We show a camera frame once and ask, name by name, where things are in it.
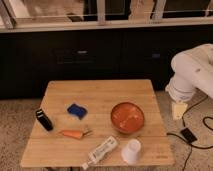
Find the white ceramic cup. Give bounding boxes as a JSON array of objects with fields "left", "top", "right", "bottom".
[{"left": 121, "top": 139, "right": 141, "bottom": 164}]

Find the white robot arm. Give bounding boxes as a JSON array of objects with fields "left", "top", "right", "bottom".
[{"left": 165, "top": 44, "right": 213, "bottom": 102}]

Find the orange bowl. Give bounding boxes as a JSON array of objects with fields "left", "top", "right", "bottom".
[{"left": 111, "top": 102, "right": 145, "bottom": 134}]

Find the wooden table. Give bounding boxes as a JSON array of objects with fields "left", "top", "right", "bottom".
[{"left": 21, "top": 79, "right": 174, "bottom": 167}]

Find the orange toy carrot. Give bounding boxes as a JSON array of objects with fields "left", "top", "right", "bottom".
[{"left": 61, "top": 130, "right": 91, "bottom": 139}]

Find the white tube with label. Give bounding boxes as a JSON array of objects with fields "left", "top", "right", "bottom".
[{"left": 82, "top": 136, "right": 118, "bottom": 170}]

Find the black stapler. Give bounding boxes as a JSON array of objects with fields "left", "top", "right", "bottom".
[{"left": 36, "top": 109, "right": 53, "bottom": 131}]

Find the dark cabinet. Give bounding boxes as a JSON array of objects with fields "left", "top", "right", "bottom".
[{"left": 0, "top": 25, "right": 213, "bottom": 99}]

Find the black device on floor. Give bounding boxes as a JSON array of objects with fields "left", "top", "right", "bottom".
[{"left": 181, "top": 128, "right": 197, "bottom": 143}]

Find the black floor cable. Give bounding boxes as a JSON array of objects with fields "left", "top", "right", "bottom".
[{"left": 166, "top": 95, "right": 213, "bottom": 171}]

